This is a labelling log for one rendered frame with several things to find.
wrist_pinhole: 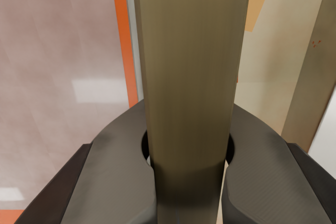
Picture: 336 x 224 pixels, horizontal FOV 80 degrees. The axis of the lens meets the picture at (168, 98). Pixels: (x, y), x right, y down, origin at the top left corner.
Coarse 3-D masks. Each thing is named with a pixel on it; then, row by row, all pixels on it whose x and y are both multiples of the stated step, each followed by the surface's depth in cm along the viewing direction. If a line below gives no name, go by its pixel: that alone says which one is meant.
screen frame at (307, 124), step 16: (320, 16) 14; (320, 32) 14; (320, 48) 14; (304, 64) 15; (320, 64) 14; (304, 80) 15; (320, 80) 14; (304, 96) 16; (320, 96) 14; (288, 112) 18; (304, 112) 16; (320, 112) 14; (288, 128) 18; (304, 128) 16; (320, 128) 14; (304, 144) 16; (320, 144) 15; (320, 160) 16
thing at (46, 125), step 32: (0, 96) 18; (32, 96) 18; (64, 96) 17; (96, 96) 17; (128, 96) 17; (0, 128) 19; (32, 128) 19; (64, 128) 19; (96, 128) 19; (0, 160) 21; (32, 160) 21; (64, 160) 21; (0, 192) 24; (32, 192) 24
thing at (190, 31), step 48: (144, 0) 5; (192, 0) 5; (240, 0) 5; (144, 48) 5; (192, 48) 5; (240, 48) 6; (144, 96) 7; (192, 96) 6; (192, 144) 7; (192, 192) 8
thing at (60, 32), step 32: (0, 0) 14; (32, 0) 14; (64, 0) 14; (96, 0) 14; (0, 32) 15; (32, 32) 15; (64, 32) 15; (96, 32) 15; (128, 32) 15; (0, 64) 16; (32, 64) 16; (64, 64) 16; (96, 64) 16; (128, 64) 16
